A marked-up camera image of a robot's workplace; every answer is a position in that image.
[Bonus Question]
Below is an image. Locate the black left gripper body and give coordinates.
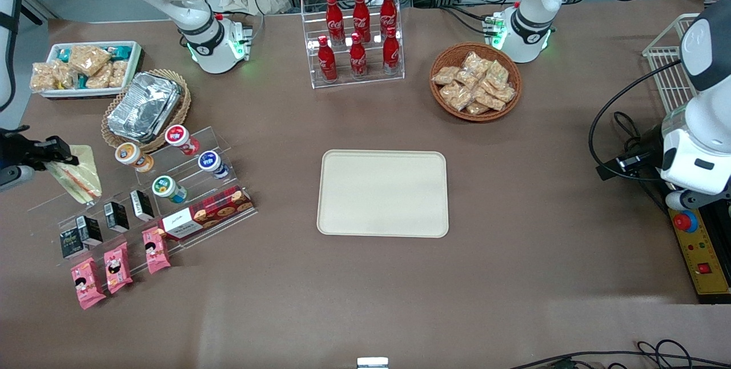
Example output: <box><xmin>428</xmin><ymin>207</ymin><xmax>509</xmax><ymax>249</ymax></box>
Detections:
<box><xmin>640</xmin><ymin>123</ymin><xmax>666</xmax><ymax>180</ymax></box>

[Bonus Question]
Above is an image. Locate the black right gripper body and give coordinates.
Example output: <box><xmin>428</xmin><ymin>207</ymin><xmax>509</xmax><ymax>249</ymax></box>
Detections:
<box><xmin>0</xmin><ymin>125</ymin><xmax>47</xmax><ymax>171</ymax></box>

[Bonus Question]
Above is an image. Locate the triangular sandwich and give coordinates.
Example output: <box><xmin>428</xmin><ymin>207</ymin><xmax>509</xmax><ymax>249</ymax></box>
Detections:
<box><xmin>45</xmin><ymin>145</ymin><xmax>103</xmax><ymax>206</ymax></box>

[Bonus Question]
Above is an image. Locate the beige rectangular tray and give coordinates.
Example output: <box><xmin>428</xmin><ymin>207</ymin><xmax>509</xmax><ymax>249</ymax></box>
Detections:
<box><xmin>317</xmin><ymin>150</ymin><xmax>449</xmax><ymax>239</ymax></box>

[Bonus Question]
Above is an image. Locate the orange-lid yogurt cup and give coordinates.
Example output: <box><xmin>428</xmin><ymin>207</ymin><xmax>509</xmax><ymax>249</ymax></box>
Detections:
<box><xmin>114</xmin><ymin>142</ymin><xmax>155</xmax><ymax>174</ymax></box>

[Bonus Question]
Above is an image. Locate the small clear rice-cracker packet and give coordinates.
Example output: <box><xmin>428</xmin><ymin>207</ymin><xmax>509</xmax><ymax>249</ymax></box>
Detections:
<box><xmin>85</xmin><ymin>66</ymin><xmax>113</xmax><ymax>90</ymax></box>
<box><xmin>54</xmin><ymin>60</ymin><xmax>79</xmax><ymax>90</ymax></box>
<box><xmin>29</xmin><ymin>62</ymin><xmax>58</xmax><ymax>93</ymax></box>
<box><xmin>109</xmin><ymin>60</ymin><xmax>130</xmax><ymax>89</ymax></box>

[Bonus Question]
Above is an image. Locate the small black drink carton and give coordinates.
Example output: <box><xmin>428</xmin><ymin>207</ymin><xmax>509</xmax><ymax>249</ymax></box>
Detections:
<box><xmin>76</xmin><ymin>214</ymin><xmax>104</xmax><ymax>247</ymax></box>
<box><xmin>104</xmin><ymin>202</ymin><xmax>131</xmax><ymax>234</ymax></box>
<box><xmin>59</xmin><ymin>229</ymin><xmax>89</xmax><ymax>260</ymax></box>
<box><xmin>130</xmin><ymin>188</ymin><xmax>155</xmax><ymax>223</ymax></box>

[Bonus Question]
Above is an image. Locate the silver foil container stack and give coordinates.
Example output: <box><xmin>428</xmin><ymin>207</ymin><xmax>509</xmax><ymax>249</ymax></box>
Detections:
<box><xmin>106</xmin><ymin>71</ymin><xmax>183</xmax><ymax>143</ymax></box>

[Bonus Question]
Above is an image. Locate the large clear rice-cracker packet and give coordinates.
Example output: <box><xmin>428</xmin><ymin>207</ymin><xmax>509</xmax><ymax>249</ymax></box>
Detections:
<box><xmin>68</xmin><ymin>44</ymin><xmax>113</xmax><ymax>77</ymax></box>

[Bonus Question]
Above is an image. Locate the green-lid yogurt cup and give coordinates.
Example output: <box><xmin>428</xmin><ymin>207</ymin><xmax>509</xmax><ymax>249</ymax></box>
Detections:
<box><xmin>151</xmin><ymin>175</ymin><xmax>188</xmax><ymax>205</ymax></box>

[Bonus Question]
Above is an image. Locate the white rectangular plastic bin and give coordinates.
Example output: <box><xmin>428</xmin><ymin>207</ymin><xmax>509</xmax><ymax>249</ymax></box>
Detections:
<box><xmin>39</xmin><ymin>41</ymin><xmax>144</xmax><ymax>99</ymax></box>

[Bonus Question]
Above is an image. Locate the red-lid yogurt cup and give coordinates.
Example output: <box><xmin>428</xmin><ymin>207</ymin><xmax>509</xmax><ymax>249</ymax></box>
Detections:
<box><xmin>165</xmin><ymin>124</ymin><xmax>201</xmax><ymax>157</ymax></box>

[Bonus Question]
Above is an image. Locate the pink snack packet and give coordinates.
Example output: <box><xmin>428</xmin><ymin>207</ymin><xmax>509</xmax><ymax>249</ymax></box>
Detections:
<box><xmin>70</xmin><ymin>257</ymin><xmax>107</xmax><ymax>311</ymax></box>
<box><xmin>103</xmin><ymin>241</ymin><xmax>134</xmax><ymax>295</ymax></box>
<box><xmin>142</xmin><ymin>226</ymin><xmax>172</xmax><ymax>275</ymax></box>

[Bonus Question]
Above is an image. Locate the yellow emergency stop box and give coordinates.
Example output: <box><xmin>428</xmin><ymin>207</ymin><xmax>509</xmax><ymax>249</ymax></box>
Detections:
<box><xmin>667</xmin><ymin>198</ymin><xmax>731</xmax><ymax>305</ymax></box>

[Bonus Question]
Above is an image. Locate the clear acrylic tiered shelf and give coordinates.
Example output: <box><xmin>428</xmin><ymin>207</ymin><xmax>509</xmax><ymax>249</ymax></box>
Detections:
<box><xmin>25</xmin><ymin>125</ymin><xmax>259</xmax><ymax>271</ymax></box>

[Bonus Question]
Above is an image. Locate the oval light wicker basket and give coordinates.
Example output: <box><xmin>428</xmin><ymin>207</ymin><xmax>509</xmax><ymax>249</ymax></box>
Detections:
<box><xmin>101</xmin><ymin>69</ymin><xmax>192</xmax><ymax>155</ymax></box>

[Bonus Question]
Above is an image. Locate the blue-lid yogurt cup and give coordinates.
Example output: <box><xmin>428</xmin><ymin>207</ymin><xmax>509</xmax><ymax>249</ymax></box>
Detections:
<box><xmin>198</xmin><ymin>150</ymin><xmax>231</xmax><ymax>181</ymax></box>

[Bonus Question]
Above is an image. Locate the red plaid cookie box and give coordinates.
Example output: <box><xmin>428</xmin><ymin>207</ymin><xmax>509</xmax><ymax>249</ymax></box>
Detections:
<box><xmin>158</xmin><ymin>186</ymin><xmax>254</xmax><ymax>243</ymax></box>

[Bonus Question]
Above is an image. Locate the round brown wicker basket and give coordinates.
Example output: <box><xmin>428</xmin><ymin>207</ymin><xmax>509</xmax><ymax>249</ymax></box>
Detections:
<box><xmin>429</xmin><ymin>42</ymin><xmax>523</xmax><ymax>123</ymax></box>

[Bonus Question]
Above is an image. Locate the red cola bottle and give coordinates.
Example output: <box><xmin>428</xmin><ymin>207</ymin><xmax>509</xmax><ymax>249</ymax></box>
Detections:
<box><xmin>382</xmin><ymin>26</ymin><xmax>401</xmax><ymax>75</ymax></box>
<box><xmin>325</xmin><ymin>0</ymin><xmax>346</xmax><ymax>46</ymax></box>
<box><xmin>352</xmin><ymin>0</ymin><xmax>371</xmax><ymax>43</ymax></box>
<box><xmin>317</xmin><ymin>35</ymin><xmax>338</xmax><ymax>83</ymax></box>
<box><xmin>379</xmin><ymin>0</ymin><xmax>398</xmax><ymax>38</ymax></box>
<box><xmin>349</xmin><ymin>32</ymin><xmax>368</xmax><ymax>79</ymax></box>

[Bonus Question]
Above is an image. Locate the clear acrylic bottle rack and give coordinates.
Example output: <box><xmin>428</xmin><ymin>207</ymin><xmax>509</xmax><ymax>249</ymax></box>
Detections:
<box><xmin>300</xmin><ymin>0</ymin><xmax>405</xmax><ymax>90</ymax></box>

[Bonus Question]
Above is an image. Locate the brown table cover sheet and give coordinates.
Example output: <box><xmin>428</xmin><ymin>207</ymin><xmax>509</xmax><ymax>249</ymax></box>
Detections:
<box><xmin>0</xmin><ymin>0</ymin><xmax>731</xmax><ymax>369</ymax></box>

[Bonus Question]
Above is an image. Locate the black machine power cable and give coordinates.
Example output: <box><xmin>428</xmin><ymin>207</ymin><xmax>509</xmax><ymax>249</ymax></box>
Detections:
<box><xmin>612</xmin><ymin>110</ymin><xmax>666</xmax><ymax>201</ymax></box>

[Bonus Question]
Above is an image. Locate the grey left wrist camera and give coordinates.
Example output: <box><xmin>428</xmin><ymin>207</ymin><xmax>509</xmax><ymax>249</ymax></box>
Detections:
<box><xmin>616</xmin><ymin>151</ymin><xmax>659</xmax><ymax>173</ymax></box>

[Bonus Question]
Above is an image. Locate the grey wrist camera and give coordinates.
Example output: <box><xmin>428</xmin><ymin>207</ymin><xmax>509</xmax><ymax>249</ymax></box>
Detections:
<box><xmin>616</xmin><ymin>151</ymin><xmax>659</xmax><ymax>173</ymax></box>
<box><xmin>0</xmin><ymin>165</ymin><xmax>36</xmax><ymax>192</ymax></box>

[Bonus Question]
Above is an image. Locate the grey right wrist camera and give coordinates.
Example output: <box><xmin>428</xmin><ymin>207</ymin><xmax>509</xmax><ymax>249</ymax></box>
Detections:
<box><xmin>0</xmin><ymin>165</ymin><xmax>36</xmax><ymax>192</ymax></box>

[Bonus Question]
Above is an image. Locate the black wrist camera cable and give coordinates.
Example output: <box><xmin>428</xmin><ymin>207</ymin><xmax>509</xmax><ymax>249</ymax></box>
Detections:
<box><xmin>588</xmin><ymin>59</ymin><xmax>684</xmax><ymax>183</ymax></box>

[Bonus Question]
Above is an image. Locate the white wire basket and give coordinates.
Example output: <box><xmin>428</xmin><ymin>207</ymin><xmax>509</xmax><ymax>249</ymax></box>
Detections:
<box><xmin>642</xmin><ymin>13</ymin><xmax>702</xmax><ymax>117</ymax></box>

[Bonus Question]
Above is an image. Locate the long black floor cable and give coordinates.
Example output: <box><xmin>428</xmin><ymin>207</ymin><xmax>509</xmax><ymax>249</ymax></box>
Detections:
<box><xmin>508</xmin><ymin>350</ymin><xmax>731</xmax><ymax>369</ymax></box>

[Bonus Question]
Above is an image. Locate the looped black floor cable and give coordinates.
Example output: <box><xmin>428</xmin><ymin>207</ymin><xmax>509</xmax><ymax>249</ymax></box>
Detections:
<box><xmin>636</xmin><ymin>339</ymin><xmax>696</xmax><ymax>367</ymax></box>

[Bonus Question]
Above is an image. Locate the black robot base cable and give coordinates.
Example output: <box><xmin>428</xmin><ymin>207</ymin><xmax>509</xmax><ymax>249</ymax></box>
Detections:
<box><xmin>439</xmin><ymin>6</ymin><xmax>493</xmax><ymax>36</ymax></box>

